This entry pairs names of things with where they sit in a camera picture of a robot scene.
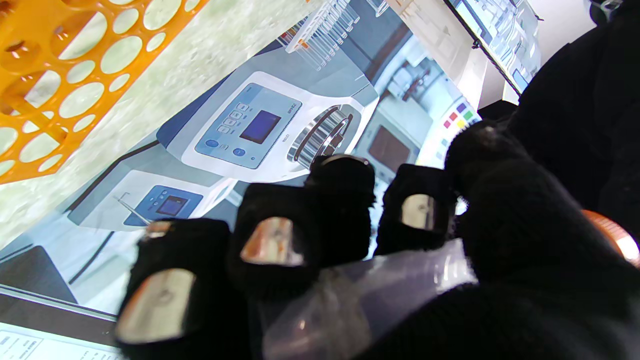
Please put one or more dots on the orange screw cap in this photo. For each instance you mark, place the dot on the orange screw cap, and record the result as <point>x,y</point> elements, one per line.
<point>617,235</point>

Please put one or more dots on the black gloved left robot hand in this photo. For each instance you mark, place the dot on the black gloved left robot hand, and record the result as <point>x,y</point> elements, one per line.
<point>590,100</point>

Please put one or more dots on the printed laboratory backdrop poster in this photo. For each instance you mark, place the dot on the printed laboratory backdrop poster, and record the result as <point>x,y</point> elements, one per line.
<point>300,90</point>

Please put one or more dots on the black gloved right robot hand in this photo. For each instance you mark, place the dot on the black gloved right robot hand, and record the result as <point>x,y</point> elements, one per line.
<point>525,280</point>

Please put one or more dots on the clear plastic centrifuge tube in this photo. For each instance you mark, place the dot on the clear plastic centrifuge tube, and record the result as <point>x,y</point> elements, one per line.
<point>360,300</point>

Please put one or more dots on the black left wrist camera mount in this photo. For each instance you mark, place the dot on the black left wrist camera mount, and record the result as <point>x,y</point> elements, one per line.
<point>607,9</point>

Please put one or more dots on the orange plastic test tube rack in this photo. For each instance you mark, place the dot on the orange plastic test tube rack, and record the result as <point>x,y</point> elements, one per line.
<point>25,50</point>

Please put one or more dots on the printed side panel on frame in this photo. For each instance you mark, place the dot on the printed side panel on frame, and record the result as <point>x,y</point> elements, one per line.
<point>505,40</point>

